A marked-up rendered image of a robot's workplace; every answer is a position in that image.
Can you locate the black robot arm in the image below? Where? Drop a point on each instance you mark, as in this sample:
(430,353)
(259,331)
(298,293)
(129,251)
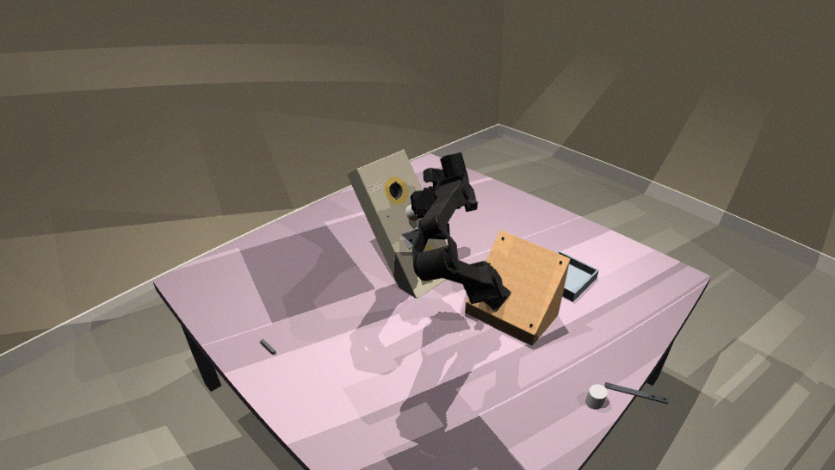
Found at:
(481,281)

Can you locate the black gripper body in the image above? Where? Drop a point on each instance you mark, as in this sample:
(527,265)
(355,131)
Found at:
(433,175)

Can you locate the dark grey flat bar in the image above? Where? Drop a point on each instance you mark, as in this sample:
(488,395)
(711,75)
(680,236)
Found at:
(636,393)
(268,347)

